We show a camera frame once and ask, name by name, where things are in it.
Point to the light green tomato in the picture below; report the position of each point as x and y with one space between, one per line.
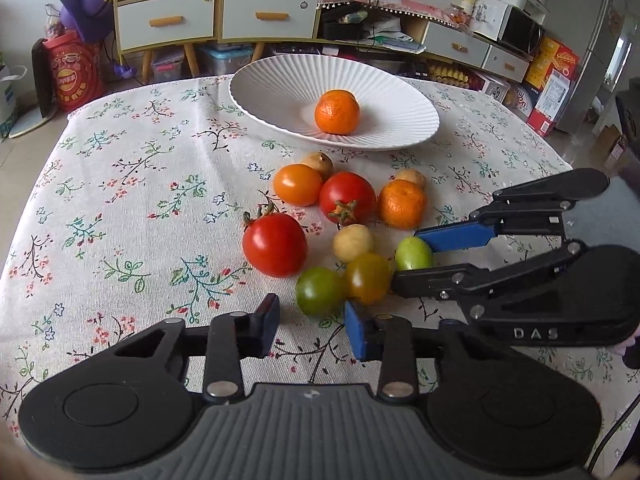
412 255

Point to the black case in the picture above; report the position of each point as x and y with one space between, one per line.
342 27

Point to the person's right hand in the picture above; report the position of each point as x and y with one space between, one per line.
631 344

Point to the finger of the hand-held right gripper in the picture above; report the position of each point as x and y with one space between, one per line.
452 238
425 280

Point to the small tan round fruit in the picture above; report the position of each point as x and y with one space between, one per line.
352 242
412 176
319 162

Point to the orange cardboard boxes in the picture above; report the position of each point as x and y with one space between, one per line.
550 85

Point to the brown cardboard box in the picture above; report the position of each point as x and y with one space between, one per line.
612 147

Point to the black standing panel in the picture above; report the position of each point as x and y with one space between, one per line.
41 80

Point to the white ribbed plate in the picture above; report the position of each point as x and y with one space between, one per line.
280 90

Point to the red bucket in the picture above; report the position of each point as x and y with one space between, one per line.
72 75

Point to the grey refrigerator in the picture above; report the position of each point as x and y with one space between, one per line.
585 35

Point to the stack of papers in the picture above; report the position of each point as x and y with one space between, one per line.
395 35

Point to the yellow-green tomato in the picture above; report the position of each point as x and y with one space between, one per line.
367 277

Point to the orange tomato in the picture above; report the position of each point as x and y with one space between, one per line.
297 185

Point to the large red tomato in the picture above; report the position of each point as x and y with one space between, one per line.
275 245

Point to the microwave oven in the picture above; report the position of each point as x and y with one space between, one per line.
515 30

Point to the white paper bag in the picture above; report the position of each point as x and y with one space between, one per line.
7 100

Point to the clear storage box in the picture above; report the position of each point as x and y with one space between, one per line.
170 66
227 60

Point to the floral tablecloth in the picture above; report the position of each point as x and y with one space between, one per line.
125 210

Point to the yellow egg cartons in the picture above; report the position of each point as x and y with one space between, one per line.
450 74

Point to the white bottle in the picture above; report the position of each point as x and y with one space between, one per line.
468 0

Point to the low wooden sideboard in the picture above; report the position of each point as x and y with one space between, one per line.
465 50

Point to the orange mandarin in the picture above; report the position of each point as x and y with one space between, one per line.
402 205
337 112

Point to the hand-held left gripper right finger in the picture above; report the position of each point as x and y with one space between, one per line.
355 332

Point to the dark green tomato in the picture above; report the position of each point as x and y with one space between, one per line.
319 290

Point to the purple plush hat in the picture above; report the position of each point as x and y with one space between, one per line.
82 2

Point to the red tomato with calyx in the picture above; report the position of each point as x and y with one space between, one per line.
350 192

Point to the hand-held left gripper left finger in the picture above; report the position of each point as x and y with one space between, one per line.
269 322

